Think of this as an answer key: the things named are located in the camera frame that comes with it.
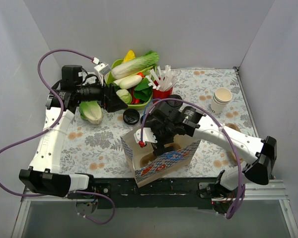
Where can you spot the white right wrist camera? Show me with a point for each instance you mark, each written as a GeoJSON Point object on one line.
{"type": "Point", "coordinates": [144, 136]}

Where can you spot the brown cardboard cup carrier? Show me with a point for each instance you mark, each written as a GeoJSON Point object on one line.
{"type": "Point", "coordinates": [232, 129]}

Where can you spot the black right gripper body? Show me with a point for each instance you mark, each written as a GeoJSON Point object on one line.
{"type": "Point", "coordinates": [160, 143]}

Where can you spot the patterned paper takeout bag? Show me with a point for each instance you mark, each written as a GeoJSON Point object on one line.
{"type": "Point", "coordinates": [162, 165]}

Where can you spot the red straw holder cup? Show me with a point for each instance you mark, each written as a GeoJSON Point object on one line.
{"type": "Point", "coordinates": [157, 94]}

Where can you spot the stack of white paper cups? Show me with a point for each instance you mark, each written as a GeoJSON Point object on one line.
{"type": "Point", "coordinates": [221, 97]}

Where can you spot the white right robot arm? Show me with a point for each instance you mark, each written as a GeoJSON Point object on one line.
{"type": "Point", "coordinates": [259, 158]}

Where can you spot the toy white radish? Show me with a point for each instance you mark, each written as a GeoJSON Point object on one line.
{"type": "Point", "coordinates": [129, 82]}

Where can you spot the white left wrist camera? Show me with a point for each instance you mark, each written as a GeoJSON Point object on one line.
{"type": "Point", "coordinates": [101, 69]}

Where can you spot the green vegetable basket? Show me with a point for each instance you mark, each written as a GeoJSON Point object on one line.
{"type": "Point", "coordinates": [135, 89]}

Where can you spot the black paper coffee cup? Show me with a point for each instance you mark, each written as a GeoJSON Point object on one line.
{"type": "Point", "coordinates": [175, 98]}

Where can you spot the toy yellow corn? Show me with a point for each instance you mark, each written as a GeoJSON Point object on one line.
{"type": "Point", "coordinates": [129, 56]}

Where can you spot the single brown cup carrier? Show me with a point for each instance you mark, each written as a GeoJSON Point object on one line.
{"type": "Point", "coordinates": [152, 156]}

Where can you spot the stack of black lids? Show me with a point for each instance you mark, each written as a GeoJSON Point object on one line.
{"type": "Point", "coordinates": [131, 116]}

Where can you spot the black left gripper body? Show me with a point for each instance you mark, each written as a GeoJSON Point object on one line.
{"type": "Point", "coordinates": [107, 98]}

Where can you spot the white wrapped straw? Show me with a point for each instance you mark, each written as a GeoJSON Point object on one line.
{"type": "Point", "coordinates": [164, 81]}

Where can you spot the toy round green cabbage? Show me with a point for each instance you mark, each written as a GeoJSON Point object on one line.
{"type": "Point", "coordinates": [124, 95]}

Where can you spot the toy napa cabbage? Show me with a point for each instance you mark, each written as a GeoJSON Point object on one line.
{"type": "Point", "coordinates": [135, 65]}

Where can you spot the toy bok choy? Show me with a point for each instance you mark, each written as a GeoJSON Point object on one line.
{"type": "Point", "coordinates": [91, 111]}

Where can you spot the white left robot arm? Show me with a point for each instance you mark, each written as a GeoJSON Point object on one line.
{"type": "Point", "coordinates": [43, 175]}

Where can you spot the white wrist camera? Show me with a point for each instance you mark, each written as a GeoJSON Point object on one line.
{"type": "Point", "coordinates": [101, 69]}
{"type": "Point", "coordinates": [144, 136]}

